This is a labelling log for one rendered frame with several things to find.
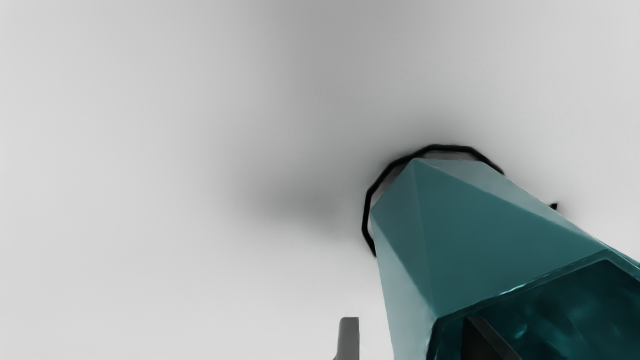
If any teal faceted mug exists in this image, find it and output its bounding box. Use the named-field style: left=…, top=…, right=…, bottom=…
left=369, top=158, right=640, bottom=360

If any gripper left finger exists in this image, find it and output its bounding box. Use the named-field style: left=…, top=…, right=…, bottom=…
left=333, top=316, right=360, bottom=360

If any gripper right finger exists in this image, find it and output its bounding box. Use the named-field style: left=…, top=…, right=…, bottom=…
left=461, top=315, right=524, bottom=360

